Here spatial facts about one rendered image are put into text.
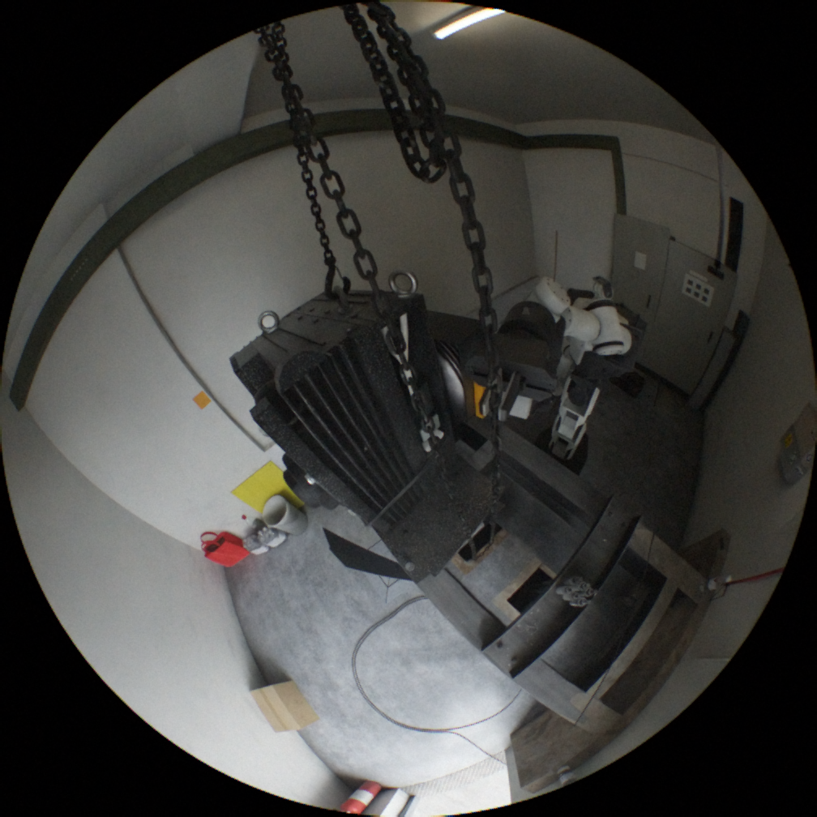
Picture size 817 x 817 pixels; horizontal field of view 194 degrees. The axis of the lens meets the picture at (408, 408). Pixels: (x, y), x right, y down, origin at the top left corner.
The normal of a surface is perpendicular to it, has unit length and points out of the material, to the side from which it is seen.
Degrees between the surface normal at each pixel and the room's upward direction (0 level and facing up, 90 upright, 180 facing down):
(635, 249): 90
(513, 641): 0
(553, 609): 0
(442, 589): 0
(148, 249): 90
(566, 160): 90
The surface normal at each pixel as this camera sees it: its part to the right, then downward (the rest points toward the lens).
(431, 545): -0.25, -0.67
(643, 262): -0.77, 0.58
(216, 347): 0.59, 0.48
